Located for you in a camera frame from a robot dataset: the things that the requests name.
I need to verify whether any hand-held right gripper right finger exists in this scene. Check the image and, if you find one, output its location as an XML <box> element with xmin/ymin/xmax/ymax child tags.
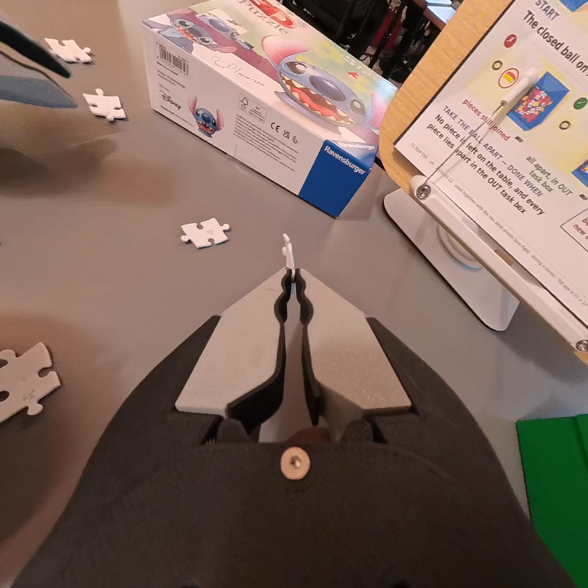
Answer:
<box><xmin>294</xmin><ymin>268</ymin><xmax>413</xmax><ymax>435</ymax></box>

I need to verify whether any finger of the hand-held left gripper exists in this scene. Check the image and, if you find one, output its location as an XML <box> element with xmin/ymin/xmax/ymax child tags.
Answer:
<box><xmin>0</xmin><ymin>21</ymin><xmax>79</xmax><ymax>109</ymax></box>

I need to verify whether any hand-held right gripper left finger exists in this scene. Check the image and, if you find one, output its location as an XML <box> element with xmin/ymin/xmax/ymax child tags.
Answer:
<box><xmin>175</xmin><ymin>268</ymin><xmax>295</xmax><ymax>435</ymax></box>

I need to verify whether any white puzzle piece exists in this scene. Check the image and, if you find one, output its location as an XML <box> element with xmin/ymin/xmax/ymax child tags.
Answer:
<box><xmin>180</xmin><ymin>217</ymin><xmax>231</xmax><ymax>249</ymax></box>
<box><xmin>0</xmin><ymin>342</ymin><xmax>62</xmax><ymax>424</ymax></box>
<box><xmin>281</xmin><ymin>233</ymin><xmax>298</xmax><ymax>295</ymax></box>
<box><xmin>44</xmin><ymin>38</ymin><xmax>92</xmax><ymax>64</ymax></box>
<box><xmin>83</xmin><ymin>88</ymin><xmax>127</xmax><ymax>123</ymax></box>

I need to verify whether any cartoon print puzzle box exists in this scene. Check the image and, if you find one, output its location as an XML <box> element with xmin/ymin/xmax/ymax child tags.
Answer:
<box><xmin>141</xmin><ymin>0</ymin><xmax>398</xmax><ymax>219</ymax></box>

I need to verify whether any white board stand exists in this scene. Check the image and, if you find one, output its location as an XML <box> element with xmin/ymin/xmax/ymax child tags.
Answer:
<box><xmin>383</xmin><ymin>175</ymin><xmax>588</xmax><ymax>354</ymax></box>

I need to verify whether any printed instruction sheet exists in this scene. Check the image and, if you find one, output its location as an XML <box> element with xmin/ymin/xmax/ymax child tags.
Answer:
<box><xmin>394</xmin><ymin>0</ymin><xmax>588</xmax><ymax>322</ymax></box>

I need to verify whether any green mat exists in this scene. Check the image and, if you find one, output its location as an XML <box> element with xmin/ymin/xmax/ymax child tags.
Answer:
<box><xmin>515</xmin><ymin>413</ymin><xmax>588</xmax><ymax>588</ymax></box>

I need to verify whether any instruction sheet on stand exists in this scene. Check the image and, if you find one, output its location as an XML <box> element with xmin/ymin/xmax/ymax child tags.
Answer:
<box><xmin>379</xmin><ymin>0</ymin><xmax>588</xmax><ymax>354</ymax></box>

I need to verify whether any white page holder clip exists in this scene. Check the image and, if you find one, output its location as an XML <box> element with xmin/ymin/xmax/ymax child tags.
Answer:
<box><xmin>420</xmin><ymin>68</ymin><xmax>539</xmax><ymax>198</ymax></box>

